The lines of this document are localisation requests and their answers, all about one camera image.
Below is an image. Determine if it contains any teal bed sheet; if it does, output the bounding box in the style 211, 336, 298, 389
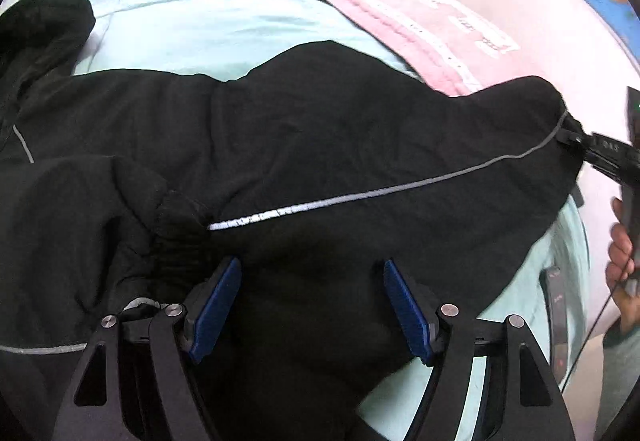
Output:
50, 0, 592, 441

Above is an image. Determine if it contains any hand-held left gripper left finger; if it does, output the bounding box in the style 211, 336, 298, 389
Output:
52, 256, 243, 441

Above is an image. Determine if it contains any black device with red marks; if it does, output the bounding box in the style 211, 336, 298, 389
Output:
537, 265, 572, 387

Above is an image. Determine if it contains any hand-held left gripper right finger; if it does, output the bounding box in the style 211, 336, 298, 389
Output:
382, 258, 583, 441

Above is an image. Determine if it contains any black jacket with grey piping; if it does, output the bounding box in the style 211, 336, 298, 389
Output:
0, 0, 583, 441

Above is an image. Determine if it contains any person's right hand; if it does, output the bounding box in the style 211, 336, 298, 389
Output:
605, 196, 640, 334

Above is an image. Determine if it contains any black cable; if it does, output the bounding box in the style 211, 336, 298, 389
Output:
562, 271, 628, 392

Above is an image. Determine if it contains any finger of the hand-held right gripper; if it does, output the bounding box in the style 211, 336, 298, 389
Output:
557, 118, 596, 162

